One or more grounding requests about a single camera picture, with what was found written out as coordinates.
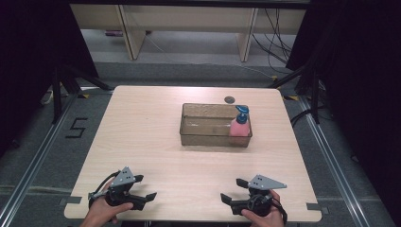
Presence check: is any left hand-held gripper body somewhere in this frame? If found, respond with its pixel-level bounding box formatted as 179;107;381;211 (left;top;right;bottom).
87;166;148;211

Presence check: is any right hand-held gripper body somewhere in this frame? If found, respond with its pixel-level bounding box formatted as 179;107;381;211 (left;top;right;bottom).
229;174;288;218

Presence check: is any pink soap bottle blue pump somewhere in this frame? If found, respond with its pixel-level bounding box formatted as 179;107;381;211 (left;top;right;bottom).
228;104;252;147

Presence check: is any clear brown plastic box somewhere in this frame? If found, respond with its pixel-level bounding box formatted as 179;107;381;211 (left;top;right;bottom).
179;102;253;148

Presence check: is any person's right hand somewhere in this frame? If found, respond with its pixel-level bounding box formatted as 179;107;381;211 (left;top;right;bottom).
240;188;286;227

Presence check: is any person's left hand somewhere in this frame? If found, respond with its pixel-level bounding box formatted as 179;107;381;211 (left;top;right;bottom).
83;179;134;225

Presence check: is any grey tape strip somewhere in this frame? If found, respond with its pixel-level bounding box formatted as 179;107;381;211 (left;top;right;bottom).
59;195;83;206
305;202;329;216

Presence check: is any black metal stand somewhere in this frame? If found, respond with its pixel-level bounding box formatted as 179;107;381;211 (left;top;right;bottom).
51;61;113;125
267;61;322;126

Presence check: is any black curtain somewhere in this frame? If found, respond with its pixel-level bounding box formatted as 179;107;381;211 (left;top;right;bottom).
0;0;99;157
285;0;401;226

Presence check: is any light wooden desk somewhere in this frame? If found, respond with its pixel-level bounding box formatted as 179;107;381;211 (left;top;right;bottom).
69;3;307;62

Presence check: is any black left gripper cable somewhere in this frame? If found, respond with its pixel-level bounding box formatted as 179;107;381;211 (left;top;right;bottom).
88;170;122;210

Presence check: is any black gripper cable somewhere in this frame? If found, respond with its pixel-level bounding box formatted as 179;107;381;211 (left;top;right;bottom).
88;170;122;210
270;197;288;225

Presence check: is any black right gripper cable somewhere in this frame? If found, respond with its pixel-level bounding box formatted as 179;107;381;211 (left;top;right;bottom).
270;197;288;225

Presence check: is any silver metal floor rail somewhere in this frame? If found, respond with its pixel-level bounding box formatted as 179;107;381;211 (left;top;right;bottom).
297;95;371;227
0;94;79;227

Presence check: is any thick black floor cable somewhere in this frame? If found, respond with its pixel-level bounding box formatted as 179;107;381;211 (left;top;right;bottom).
289;106;325;128

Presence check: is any thin white floor cable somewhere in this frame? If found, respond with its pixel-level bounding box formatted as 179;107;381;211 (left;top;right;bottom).
237;63;276;79

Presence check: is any bundle of black cables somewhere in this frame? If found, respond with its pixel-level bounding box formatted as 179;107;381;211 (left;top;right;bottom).
251;8;293;76

